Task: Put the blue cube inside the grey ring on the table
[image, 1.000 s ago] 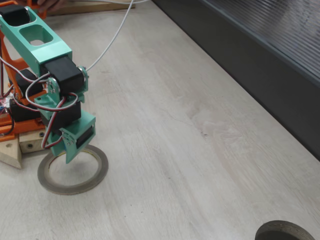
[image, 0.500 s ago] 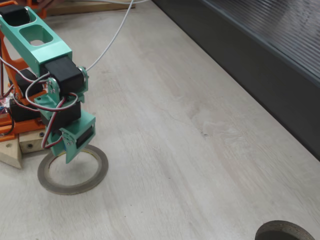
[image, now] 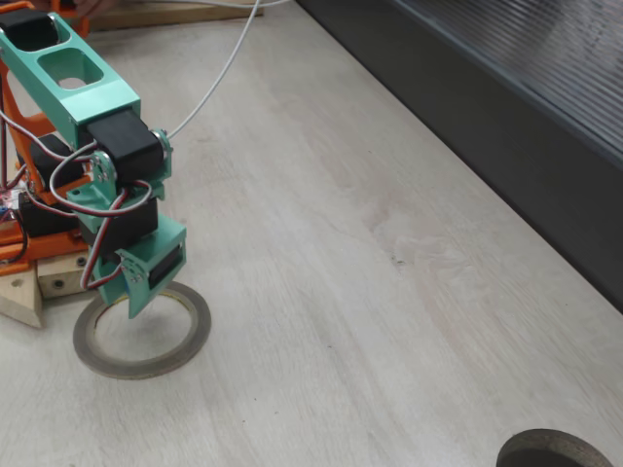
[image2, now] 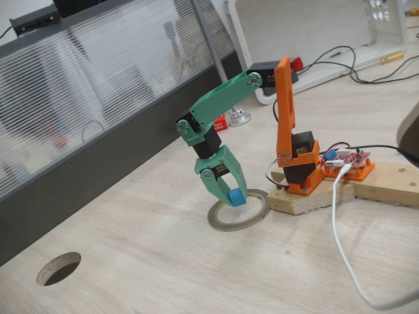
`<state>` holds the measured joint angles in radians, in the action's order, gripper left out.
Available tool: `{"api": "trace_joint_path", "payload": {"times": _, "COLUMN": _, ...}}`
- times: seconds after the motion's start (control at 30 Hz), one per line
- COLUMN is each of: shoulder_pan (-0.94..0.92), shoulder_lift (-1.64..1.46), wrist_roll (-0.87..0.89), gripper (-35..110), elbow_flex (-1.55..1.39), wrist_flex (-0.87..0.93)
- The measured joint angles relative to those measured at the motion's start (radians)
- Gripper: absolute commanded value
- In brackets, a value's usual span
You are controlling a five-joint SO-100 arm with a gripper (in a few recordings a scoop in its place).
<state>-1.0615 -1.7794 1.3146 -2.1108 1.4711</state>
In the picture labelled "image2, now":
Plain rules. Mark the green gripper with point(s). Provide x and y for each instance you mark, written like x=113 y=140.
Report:
x=226 y=162

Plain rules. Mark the blue cube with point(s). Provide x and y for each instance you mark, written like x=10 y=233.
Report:
x=237 y=198

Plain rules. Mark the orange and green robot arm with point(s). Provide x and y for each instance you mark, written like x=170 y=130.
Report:
x=226 y=98

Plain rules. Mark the small red box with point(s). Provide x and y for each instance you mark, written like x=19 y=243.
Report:
x=221 y=124

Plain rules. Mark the pale wooden block with holes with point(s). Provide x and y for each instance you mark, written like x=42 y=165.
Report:
x=311 y=202

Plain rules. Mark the black power strip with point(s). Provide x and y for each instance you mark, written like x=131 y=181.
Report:
x=294 y=78

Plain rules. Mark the red controller board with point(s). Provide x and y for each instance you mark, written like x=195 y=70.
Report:
x=353 y=158

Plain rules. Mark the red clamp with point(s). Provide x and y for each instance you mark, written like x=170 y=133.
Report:
x=297 y=63

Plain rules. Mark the pale wooden plank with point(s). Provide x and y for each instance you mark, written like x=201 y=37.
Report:
x=386 y=186

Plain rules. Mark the white plastic crate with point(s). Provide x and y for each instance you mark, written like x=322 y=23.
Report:
x=294 y=26

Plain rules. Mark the grey glass desk partition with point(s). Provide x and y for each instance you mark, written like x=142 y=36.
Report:
x=98 y=65

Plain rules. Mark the grey rounded object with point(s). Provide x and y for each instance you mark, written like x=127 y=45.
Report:
x=410 y=131

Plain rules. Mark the black monitor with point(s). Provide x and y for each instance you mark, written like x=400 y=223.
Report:
x=75 y=6

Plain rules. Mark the small yellow tool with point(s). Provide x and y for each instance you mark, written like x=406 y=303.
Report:
x=413 y=12

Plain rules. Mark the black device box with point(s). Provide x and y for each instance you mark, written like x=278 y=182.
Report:
x=32 y=20

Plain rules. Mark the silver metal partition post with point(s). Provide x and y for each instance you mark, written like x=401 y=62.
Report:
x=209 y=42

